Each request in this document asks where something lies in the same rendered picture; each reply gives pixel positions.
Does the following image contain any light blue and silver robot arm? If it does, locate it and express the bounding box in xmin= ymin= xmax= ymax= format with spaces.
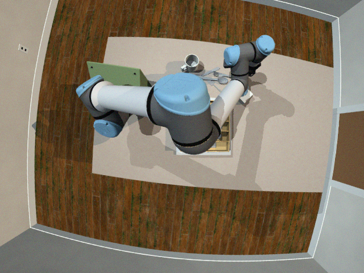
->
xmin=76 ymin=35 xmax=275 ymax=155

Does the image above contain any grey mug with white rim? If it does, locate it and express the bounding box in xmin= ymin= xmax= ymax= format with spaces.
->
xmin=181 ymin=54 xmax=199 ymax=73

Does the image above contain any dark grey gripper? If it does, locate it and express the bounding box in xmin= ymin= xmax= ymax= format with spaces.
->
xmin=249 ymin=62 xmax=261 ymax=77

